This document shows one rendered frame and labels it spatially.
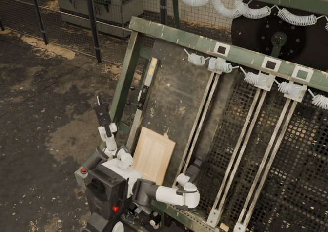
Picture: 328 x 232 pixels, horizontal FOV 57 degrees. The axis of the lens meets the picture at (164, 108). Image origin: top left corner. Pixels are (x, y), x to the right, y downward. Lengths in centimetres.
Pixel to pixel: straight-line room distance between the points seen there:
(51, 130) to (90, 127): 53
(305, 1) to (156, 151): 147
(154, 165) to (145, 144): 19
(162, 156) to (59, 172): 184
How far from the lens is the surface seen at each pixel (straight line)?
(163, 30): 226
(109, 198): 187
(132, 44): 246
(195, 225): 234
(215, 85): 207
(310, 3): 228
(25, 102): 519
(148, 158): 243
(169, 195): 180
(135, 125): 243
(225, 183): 214
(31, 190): 385
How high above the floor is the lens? 285
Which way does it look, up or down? 39 degrees down
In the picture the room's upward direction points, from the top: straight up
